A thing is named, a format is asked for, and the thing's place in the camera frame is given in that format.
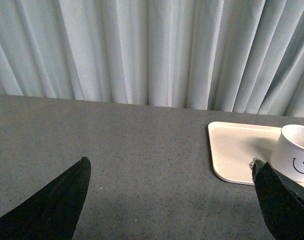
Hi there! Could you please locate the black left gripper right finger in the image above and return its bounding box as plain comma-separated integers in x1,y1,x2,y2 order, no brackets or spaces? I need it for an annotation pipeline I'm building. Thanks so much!
249,157,304,240

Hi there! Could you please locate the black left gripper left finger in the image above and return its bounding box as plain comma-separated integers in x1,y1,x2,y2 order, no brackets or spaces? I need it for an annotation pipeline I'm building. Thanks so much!
0,157,91,240

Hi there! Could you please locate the white smiley face mug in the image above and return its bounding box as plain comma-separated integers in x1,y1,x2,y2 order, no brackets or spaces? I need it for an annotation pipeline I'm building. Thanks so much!
270,124,304,183

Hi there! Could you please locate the beige rectangular tray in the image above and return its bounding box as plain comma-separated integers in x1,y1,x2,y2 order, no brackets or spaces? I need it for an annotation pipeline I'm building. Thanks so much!
208,121,304,187

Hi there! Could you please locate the white pleated curtain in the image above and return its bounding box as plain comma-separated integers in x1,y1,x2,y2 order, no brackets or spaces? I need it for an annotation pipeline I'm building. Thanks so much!
0,0,304,117

